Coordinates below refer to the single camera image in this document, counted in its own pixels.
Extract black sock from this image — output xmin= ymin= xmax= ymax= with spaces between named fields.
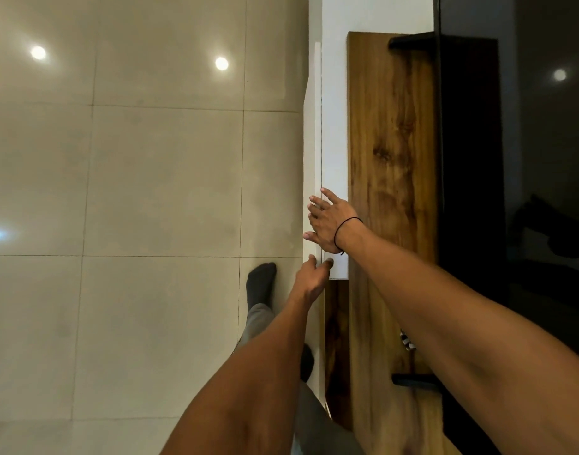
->
xmin=245 ymin=262 xmax=277 ymax=309
xmin=299 ymin=344 xmax=316 ymax=382

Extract black television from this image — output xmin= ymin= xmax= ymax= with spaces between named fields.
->
xmin=433 ymin=0 xmax=579 ymax=455

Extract wooden television stand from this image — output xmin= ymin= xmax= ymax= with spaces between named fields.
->
xmin=324 ymin=31 xmax=449 ymax=455

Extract person's right forearm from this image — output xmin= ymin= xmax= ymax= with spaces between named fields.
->
xmin=338 ymin=220 xmax=579 ymax=455

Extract person's left forearm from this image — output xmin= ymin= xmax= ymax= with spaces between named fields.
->
xmin=160 ymin=293 xmax=321 ymax=455

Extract person's left hand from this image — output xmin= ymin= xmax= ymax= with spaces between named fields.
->
xmin=289 ymin=254 xmax=335 ymax=306

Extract black wrist band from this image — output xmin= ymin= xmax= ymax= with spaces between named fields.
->
xmin=333 ymin=216 xmax=364 ymax=256

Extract white cabinet drawer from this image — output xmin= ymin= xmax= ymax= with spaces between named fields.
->
xmin=301 ymin=41 xmax=350 ymax=281

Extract black television foot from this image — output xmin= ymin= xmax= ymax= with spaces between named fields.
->
xmin=391 ymin=373 xmax=443 ymax=395
xmin=387 ymin=31 xmax=437 ymax=53

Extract grey trousers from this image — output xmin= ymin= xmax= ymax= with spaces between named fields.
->
xmin=232 ymin=303 xmax=367 ymax=455

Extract person's right hand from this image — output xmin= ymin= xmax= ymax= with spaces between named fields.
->
xmin=303 ymin=187 xmax=362 ymax=255

